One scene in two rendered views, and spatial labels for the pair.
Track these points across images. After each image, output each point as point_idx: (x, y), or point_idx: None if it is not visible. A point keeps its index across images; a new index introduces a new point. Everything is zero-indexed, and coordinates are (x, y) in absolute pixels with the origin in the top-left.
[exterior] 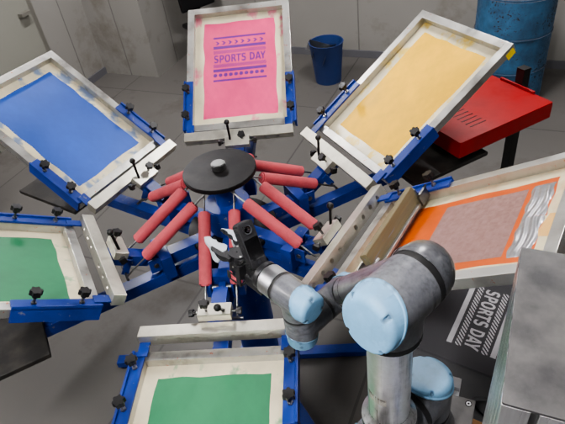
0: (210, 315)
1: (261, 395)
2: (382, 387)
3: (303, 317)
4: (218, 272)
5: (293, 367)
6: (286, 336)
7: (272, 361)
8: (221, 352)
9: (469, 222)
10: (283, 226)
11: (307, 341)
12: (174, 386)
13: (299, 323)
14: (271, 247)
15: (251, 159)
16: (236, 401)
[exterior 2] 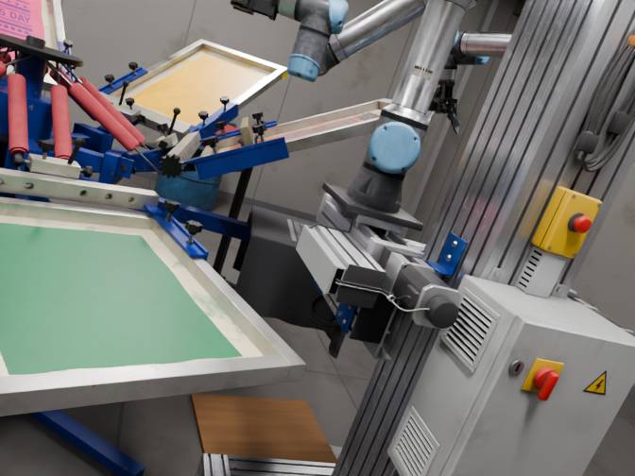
0: (53, 163)
1: (140, 246)
2: (438, 49)
3: (343, 14)
4: (33, 147)
5: (173, 225)
6: (150, 206)
7: (136, 229)
8: (69, 206)
9: (316, 131)
10: (119, 123)
11: (318, 65)
12: (4, 229)
13: (326, 32)
14: (81, 161)
15: (73, 56)
16: (111, 247)
